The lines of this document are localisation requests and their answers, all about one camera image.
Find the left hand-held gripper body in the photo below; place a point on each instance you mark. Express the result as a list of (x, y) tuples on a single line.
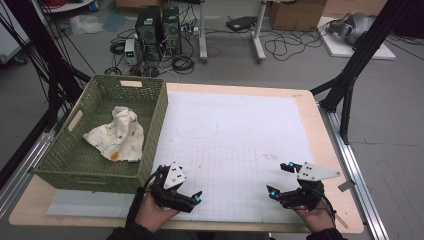
[(166, 196)]

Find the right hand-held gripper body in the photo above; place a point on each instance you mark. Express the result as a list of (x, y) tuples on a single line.
[(313, 173)]

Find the green woven basket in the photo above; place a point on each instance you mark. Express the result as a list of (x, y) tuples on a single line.
[(100, 173)]

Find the cream printed cloth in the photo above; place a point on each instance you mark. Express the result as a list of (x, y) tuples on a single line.
[(120, 136)]

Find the person's left hand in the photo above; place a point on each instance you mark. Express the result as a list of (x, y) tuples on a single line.
[(153, 213)]

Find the person's right hand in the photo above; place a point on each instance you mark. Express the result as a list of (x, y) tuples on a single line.
[(316, 218)]

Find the white grid mat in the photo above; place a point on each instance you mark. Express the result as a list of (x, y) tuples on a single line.
[(230, 133)]

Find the white floor board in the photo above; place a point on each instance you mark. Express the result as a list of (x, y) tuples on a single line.
[(336, 50)]

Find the white table leg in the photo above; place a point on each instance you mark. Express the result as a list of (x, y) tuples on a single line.
[(258, 36), (202, 33)]

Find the white bench power supply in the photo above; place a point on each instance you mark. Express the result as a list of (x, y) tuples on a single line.
[(130, 51)]

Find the flat black box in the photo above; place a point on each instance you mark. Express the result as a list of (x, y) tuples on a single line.
[(240, 23)]

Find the large cardboard box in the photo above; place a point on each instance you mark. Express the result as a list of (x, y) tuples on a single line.
[(296, 15)]

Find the grey rounded device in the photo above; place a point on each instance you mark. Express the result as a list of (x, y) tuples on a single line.
[(356, 26)]

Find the slim black computer tower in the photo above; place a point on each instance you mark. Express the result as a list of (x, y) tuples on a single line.
[(171, 30)]

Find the large black computer tower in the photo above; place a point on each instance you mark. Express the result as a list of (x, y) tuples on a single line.
[(148, 30)]

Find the clear plastic bag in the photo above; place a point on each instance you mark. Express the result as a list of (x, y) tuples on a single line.
[(86, 25)]

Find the small grey bracket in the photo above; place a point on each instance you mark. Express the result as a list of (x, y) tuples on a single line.
[(346, 185)]

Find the aluminium rail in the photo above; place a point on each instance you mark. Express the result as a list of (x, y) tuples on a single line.
[(23, 166), (360, 186)]

